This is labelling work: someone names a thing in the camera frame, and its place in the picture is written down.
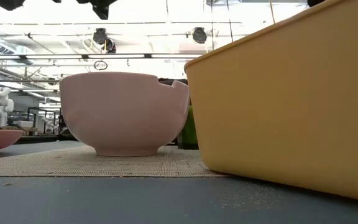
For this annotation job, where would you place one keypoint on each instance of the black and chrome toaster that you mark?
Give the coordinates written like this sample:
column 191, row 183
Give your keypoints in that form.
column 166, row 81

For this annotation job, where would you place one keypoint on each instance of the green cup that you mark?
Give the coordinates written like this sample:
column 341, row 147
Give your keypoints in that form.
column 190, row 130

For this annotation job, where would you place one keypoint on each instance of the pale pink bowl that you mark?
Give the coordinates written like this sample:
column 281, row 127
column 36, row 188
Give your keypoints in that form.
column 123, row 115

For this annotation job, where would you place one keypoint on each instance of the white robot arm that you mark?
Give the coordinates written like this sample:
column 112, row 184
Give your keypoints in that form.
column 0, row 105

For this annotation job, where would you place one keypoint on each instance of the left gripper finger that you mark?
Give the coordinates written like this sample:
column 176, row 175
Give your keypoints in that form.
column 8, row 3
column 101, row 7

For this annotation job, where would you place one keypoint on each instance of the black overhead beam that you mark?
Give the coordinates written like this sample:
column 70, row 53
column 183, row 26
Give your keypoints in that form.
column 104, row 56

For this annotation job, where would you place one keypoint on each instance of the black round ceiling fixture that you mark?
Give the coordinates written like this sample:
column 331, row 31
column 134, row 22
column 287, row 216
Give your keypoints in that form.
column 199, row 35
column 102, row 39

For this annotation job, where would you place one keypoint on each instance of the grey woven placemat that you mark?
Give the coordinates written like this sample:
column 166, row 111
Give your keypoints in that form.
column 73, row 165

